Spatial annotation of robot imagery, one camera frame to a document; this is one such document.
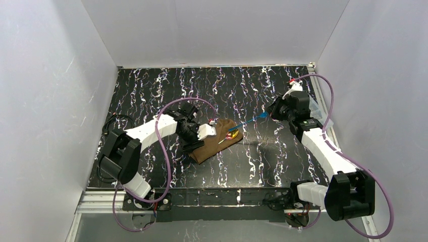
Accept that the brown woven cloth napkin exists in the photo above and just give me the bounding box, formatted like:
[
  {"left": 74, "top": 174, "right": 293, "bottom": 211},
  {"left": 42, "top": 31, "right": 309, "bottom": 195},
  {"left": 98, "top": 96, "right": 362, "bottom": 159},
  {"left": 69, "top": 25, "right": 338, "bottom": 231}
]
[{"left": 189, "top": 119, "right": 244, "bottom": 164}]

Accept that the blue handled utensil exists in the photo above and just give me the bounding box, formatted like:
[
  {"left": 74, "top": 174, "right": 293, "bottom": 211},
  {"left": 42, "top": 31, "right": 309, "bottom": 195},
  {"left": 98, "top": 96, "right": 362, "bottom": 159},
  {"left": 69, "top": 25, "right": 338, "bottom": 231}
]
[{"left": 228, "top": 112, "right": 268, "bottom": 132}]

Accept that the red yellow handled utensil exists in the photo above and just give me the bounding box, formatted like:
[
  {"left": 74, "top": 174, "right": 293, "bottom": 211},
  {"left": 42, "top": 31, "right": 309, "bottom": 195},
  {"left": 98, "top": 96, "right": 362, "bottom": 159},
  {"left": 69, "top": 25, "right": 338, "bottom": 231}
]
[{"left": 219, "top": 129, "right": 239, "bottom": 144}]

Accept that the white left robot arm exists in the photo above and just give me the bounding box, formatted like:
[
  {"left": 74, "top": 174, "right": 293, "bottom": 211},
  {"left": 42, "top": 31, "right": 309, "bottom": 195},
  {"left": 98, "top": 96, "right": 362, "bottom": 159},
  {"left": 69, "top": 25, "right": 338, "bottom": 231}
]
[{"left": 97, "top": 97, "right": 217, "bottom": 203}]

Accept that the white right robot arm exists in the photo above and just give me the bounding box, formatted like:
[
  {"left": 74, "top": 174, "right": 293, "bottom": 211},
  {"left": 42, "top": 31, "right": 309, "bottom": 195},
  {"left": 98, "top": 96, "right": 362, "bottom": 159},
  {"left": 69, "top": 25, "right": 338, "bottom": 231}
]
[{"left": 268, "top": 80, "right": 375, "bottom": 221}]

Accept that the clear plastic compartment box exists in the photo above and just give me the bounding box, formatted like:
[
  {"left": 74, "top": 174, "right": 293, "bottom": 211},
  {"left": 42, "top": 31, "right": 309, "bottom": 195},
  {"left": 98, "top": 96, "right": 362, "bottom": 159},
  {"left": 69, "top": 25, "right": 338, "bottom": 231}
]
[{"left": 309, "top": 96, "right": 328, "bottom": 126}]

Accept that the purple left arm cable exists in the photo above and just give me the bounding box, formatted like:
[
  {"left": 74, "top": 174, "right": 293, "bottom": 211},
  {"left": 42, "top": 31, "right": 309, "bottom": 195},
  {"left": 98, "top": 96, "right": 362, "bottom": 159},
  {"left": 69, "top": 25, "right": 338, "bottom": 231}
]
[{"left": 112, "top": 97, "right": 218, "bottom": 233}]

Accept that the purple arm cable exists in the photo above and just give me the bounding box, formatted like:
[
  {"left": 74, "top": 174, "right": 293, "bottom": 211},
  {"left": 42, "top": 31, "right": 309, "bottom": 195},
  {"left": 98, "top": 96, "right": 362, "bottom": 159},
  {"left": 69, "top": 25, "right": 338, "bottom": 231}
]
[
  {"left": 289, "top": 74, "right": 395, "bottom": 239},
  {"left": 112, "top": 97, "right": 218, "bottom": 233}
]

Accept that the aluminium side rail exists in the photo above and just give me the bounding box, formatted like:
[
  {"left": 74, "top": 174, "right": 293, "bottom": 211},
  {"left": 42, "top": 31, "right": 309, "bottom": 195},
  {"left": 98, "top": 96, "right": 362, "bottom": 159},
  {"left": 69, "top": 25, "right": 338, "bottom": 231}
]
[{"left": 307, "top": 63, "right": 352, "bottom": 181}]

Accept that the black coiled cable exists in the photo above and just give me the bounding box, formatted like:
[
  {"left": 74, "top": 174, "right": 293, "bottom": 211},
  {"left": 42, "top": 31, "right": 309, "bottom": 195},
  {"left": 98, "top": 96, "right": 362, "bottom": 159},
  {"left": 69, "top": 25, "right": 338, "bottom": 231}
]
[{"left": 101, "top": 114, "right": 134, "bottom": 138}]

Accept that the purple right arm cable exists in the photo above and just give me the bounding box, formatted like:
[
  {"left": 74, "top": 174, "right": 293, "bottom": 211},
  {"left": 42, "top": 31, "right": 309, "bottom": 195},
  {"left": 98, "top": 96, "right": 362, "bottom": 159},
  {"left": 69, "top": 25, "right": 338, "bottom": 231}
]
[{"left": 289, "top": 74, "right": 395, "bottom": 239}]

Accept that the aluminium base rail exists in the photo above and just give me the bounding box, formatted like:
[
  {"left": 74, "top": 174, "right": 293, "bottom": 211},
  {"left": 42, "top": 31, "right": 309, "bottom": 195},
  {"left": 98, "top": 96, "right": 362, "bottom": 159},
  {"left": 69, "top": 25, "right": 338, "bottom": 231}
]
[{"left": 77, "top": 189, "right": 372, "bottom": 224}]

